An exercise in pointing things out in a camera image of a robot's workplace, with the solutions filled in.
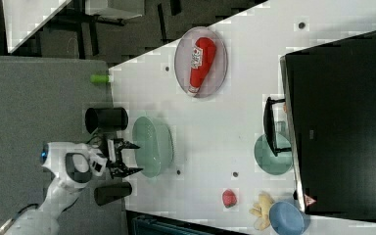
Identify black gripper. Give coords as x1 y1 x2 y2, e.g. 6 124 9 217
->
106 138 141 178

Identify green perforated strainer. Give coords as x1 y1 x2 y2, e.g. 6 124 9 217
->
132 117 173 178

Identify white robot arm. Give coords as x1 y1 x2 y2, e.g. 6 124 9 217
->
0 138 141 235

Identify dark blue bin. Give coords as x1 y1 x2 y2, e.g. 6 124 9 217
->
129 215 241 235

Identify green marker cap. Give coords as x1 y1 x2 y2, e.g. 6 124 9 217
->
90 74 114 84

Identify red strawberry toy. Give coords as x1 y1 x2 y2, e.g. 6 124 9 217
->
222 189 237 209

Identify pink oval plate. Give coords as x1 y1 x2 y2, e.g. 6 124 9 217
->
174 26 228 98

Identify red ketchup bottle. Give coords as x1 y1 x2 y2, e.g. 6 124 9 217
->
188 37 216 96

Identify green round plate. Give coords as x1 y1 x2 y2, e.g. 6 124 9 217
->
254 135 293 175

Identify yellow banana peel toy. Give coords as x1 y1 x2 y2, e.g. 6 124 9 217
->
249 192 274 231

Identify blue round bowl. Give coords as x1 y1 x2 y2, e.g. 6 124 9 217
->
269 201 310 235

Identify white side table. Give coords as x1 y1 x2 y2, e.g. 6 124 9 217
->
1 0 71 53

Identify black cylinder post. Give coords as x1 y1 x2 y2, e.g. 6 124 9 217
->
94 182 132 206
84 108 128 133

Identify black cylinder post lower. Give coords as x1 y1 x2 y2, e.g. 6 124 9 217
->
94 182 132 206

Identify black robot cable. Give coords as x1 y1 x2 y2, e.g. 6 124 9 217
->
0 204 40 235

